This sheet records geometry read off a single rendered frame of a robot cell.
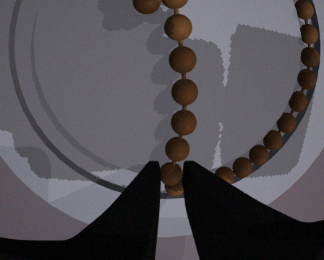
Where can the grey round tray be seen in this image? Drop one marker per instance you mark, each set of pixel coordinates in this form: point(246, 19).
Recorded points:
point(85, 94)

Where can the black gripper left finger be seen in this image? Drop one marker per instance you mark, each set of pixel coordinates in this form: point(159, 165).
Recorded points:
point(127, 230)

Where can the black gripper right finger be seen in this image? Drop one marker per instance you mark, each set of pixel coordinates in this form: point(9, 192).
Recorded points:
point(230, 225)

